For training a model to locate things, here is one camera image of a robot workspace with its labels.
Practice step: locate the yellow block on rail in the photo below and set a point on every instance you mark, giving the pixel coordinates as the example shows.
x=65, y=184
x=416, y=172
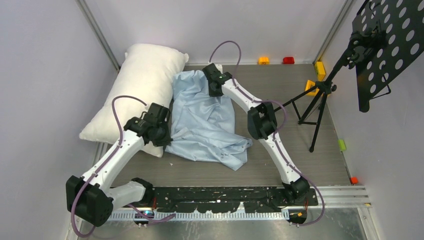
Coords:
x=320, y=70

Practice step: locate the small orange block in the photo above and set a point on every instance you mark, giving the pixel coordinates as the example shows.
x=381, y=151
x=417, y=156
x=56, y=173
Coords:
x=353, y=181

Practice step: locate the yellow block near tripod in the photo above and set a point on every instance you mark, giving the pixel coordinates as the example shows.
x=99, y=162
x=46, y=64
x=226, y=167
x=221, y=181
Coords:
x=309, y=85

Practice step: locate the black perforated stand plate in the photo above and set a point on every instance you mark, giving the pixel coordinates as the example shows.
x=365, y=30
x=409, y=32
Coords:
x=394, y=38

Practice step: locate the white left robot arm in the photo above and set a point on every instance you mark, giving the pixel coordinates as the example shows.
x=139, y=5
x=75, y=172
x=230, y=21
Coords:
x=92, y=196

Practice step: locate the orange toy block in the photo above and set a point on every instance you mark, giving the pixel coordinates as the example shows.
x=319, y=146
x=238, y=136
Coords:
x=263, y=60

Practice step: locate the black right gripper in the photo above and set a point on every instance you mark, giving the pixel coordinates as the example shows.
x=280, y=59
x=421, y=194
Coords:
x=212, y=93

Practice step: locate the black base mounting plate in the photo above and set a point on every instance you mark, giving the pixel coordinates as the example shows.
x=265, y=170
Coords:
x=254, y=199

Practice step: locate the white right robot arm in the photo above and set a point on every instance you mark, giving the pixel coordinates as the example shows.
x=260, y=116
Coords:
x=262, y=126

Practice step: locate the red toy block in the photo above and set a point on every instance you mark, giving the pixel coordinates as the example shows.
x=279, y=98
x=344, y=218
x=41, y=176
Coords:
x=289, y=60

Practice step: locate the light blue pillowcase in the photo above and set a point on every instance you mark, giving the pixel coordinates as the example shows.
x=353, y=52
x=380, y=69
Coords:
x=203, y=127

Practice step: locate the slotted cable duct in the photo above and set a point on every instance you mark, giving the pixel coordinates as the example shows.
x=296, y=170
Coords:
x=238, y=215

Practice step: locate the black tripod stand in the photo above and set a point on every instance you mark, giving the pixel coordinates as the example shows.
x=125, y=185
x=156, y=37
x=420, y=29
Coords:
x=349, y=58

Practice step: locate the white pillow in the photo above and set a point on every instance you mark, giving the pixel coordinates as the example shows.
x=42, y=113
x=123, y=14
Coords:
x=145, y=77

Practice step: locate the green block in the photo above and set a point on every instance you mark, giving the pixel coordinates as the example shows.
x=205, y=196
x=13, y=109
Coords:
x=342, y=145

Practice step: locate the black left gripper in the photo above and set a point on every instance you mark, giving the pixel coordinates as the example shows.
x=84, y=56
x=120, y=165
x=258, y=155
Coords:
x=166, y=140

